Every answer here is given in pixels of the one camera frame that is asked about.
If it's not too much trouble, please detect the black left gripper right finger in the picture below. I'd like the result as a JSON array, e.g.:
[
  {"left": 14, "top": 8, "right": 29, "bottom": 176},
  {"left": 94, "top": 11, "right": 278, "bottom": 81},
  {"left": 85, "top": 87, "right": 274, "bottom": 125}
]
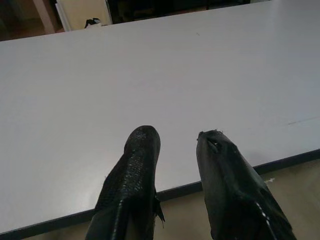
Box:
[{"left": 196, "top": 129, "right": 298, "bottom": 240}]

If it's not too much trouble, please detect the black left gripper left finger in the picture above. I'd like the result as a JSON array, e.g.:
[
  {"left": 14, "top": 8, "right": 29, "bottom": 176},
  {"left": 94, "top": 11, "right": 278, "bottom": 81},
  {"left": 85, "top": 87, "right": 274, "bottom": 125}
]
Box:
[{"left": 84, "top": 125, "right": 166, "bottom": 240}]

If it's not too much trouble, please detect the small black white object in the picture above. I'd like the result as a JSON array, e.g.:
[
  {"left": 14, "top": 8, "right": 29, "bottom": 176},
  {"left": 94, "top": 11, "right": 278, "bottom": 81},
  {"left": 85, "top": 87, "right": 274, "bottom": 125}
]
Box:
[{"left": 84, "top": 17, "right": 103, "bottom": 29}]

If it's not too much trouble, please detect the cream cabinet panel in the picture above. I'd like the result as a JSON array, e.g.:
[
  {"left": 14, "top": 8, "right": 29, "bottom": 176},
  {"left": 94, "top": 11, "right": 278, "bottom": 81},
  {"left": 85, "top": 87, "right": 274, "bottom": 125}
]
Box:
[{"left": 54, "top": 0, "right": 113, "bottom": 32}]

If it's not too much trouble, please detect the brown wooden post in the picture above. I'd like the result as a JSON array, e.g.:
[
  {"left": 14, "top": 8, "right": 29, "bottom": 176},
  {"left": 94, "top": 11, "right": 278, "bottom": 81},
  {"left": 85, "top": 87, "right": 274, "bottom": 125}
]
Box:
[{"left": 32, "top": 0, "right": 63, "bottom": 34}]

